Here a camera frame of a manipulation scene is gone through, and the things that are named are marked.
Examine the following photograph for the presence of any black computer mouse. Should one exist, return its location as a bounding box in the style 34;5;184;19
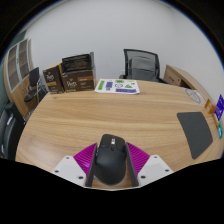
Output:
94;133;128;186

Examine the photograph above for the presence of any dark grey mouse pad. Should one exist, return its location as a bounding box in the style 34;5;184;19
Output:
176;111;214;160

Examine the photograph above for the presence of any black mesh office chair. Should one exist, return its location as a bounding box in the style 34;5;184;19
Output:
119;48;168;84

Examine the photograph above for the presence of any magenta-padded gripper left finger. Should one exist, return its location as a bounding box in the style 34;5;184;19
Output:
50;142;99;188

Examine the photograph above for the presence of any large brown cardboard box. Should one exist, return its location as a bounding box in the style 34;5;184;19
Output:
60;67;97;92

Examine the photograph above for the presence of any blue package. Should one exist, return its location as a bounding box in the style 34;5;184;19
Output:
216;121;224;139

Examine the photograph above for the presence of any wooden side desk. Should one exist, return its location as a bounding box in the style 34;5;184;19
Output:
163;64;214;104

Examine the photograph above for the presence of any open black cardboard box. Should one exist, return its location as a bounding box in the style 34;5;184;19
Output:
61;51;96;74

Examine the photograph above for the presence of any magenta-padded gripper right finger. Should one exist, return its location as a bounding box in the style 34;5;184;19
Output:
124;142;175;188

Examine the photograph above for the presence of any grey backpack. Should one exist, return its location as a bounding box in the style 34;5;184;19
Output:
128;55;158;82

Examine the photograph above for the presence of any purple card package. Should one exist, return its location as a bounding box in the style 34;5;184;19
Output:
214;94;224;122

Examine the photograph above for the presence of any wooden shelf unit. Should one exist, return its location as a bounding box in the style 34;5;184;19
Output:
3;37;39;119

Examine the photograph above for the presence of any black leather office chair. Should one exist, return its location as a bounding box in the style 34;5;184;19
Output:
0;101;26;161

